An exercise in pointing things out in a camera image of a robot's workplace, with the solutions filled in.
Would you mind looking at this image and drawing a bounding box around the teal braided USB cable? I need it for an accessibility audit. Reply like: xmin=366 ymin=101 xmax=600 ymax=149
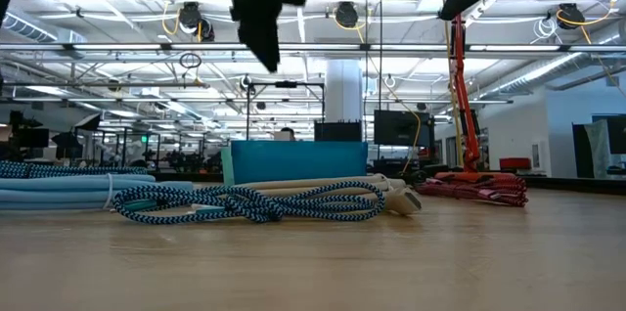
xmin=111 ymin=180 xmax=387 ymax=226

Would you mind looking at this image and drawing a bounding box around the red braided USB cable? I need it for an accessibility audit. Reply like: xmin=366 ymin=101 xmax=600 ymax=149
xmin=414 ymin=171 xmax=530 ymax=208

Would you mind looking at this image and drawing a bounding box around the beige cable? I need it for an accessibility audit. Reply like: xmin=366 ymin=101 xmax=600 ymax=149
xmin=238 ymin=172 xmax=423 ymax=217

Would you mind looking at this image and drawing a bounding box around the navy white braided USB cable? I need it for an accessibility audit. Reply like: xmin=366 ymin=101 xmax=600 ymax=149
xmin=0 ymin=159 xmax=149 ymax=180

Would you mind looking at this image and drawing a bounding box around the light blue cable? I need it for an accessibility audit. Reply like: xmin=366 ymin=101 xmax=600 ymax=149
xmin=0 ymin=173 xmax=195 ymax=211

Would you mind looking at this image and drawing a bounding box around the black equipment box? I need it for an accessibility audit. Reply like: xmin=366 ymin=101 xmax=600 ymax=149
xmin=314 ymin=120 xmax=364 ymax=143

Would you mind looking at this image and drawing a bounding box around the blue plastic bin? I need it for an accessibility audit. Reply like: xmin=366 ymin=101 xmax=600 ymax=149
xmin=229 ymin=140 xmax=369 ymax=186

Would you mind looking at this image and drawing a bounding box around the translucent green plastic bin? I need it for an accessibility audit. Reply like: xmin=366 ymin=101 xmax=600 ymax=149
xmin=220 ymin=147 xmax=235 ymax=186

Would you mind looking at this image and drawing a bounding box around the red round stool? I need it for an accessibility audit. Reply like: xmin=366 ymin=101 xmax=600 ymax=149
xmin=499 ymin=156 xmax=532 ymax=171

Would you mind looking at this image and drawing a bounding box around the black overhead frame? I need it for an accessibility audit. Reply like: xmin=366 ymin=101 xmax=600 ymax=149
xmin=246 ymin=80 xmax=327 ymax=142

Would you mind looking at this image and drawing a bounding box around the black ceiling cable reel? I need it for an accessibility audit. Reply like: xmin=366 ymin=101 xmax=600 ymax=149
xmin=178 ymin=1 xmax=215 ymax=42
xmin=557 ymin=2 xmax=586 ymax=31
xmin=335 ymin=1 xmax=360 ymax=28

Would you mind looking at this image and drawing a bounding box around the red rope bundle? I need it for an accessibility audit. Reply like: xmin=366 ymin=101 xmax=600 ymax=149
xmin=433 ymin=10 xmax=517 ymax=181

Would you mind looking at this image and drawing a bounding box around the black wall monitor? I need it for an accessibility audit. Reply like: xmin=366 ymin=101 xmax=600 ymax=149
xmin=374 ymin=110 xmax=434 ymax=148

